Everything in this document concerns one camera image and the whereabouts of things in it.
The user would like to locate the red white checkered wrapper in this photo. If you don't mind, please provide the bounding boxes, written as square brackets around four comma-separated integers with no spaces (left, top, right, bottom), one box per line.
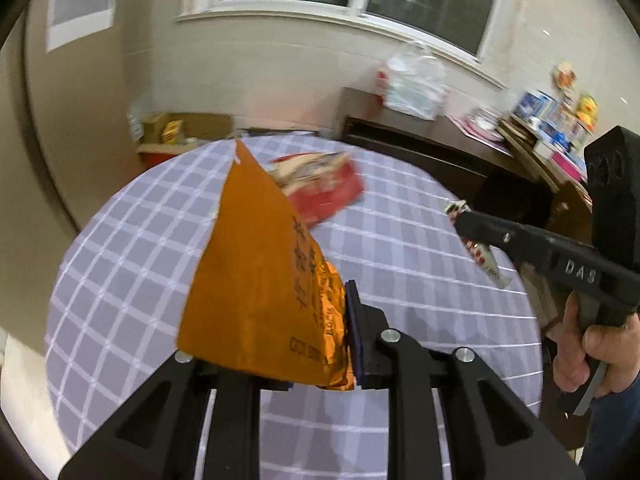
[445,200,511,289]

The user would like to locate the orange foil snack bag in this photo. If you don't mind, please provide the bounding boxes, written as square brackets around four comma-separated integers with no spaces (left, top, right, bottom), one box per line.
[176,142,355,391]

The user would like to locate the red paper fast-food bag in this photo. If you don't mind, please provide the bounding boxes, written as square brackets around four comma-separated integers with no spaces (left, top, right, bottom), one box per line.
[270,152,364,228]

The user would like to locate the person's right hand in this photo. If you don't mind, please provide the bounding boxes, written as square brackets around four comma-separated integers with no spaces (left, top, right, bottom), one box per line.
[553,292,640,398]

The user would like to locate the brown wooden desk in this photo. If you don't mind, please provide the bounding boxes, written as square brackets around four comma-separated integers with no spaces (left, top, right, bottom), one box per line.
[496,116,592,212]

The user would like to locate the purple checkered tablecloth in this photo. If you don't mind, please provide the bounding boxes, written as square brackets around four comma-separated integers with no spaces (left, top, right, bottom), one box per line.
[44,141,542,479]

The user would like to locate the dark wooden cabinet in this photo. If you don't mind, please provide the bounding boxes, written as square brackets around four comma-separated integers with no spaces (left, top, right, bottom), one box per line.
[335,88,553,228]

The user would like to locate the yellow duck toy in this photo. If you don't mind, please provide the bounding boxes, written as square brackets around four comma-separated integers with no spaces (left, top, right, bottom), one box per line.
[575,94,599,132]

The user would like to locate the stacked white dishes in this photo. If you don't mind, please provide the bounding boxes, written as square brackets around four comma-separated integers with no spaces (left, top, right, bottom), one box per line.
[466,107,504,143]

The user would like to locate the white plastic bag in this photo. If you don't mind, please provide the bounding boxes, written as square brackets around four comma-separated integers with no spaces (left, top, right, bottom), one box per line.
[376,41,448,120]

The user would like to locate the open cardboard box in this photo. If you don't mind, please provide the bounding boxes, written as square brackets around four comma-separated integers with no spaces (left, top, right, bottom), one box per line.
[138,112,234,155]

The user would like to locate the blue white wall poster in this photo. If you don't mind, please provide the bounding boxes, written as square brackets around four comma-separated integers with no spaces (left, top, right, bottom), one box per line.
[46,0,116,52]

